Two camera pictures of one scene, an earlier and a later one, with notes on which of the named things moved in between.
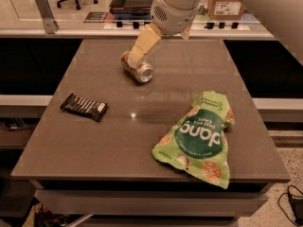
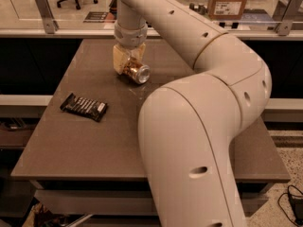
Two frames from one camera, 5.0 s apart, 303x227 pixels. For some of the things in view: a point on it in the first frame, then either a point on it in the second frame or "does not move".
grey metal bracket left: [46, 13] does not move
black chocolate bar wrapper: [89, 108] does not move
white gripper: [172, 19] to [130, 38]
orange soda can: [141, 71] does not move
